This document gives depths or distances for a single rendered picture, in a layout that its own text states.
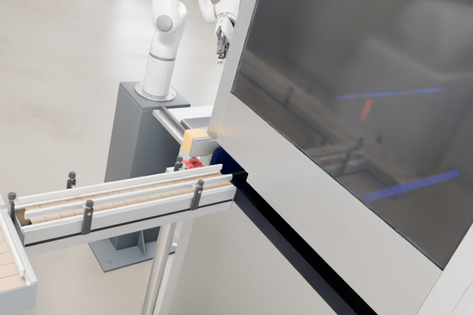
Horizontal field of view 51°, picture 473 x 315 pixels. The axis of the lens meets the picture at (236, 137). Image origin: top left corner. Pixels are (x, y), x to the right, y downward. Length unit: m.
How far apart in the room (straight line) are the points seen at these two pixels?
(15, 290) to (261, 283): 0.78
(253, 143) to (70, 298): 1.27
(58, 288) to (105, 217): 1.10
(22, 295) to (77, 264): 1.35
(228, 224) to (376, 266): 0.62
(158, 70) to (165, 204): 0.85
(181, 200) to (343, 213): 0.51
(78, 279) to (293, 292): 1.27
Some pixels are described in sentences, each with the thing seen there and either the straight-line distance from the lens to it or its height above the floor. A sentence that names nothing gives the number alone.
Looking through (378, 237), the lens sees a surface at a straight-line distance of 1.30.
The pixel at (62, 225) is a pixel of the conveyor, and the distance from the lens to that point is 1.42.
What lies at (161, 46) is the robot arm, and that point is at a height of 1.10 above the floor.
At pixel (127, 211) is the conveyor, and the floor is 0.93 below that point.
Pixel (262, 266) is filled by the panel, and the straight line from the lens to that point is 1.66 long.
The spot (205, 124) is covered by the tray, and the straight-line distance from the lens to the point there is 2.13.
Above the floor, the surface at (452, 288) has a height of 1.19.
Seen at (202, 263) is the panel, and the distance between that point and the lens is 1.96.
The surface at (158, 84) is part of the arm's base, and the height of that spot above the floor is 0.93.
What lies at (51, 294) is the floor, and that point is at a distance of 2.50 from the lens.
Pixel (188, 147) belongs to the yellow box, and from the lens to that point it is 1.72.
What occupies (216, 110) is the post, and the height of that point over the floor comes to 1.12.
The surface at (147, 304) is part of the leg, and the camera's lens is 1.95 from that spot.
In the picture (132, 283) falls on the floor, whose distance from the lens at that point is 2.57.
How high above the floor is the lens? 1.86
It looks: 28 degrees down
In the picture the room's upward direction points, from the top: 17 degrees clockwise
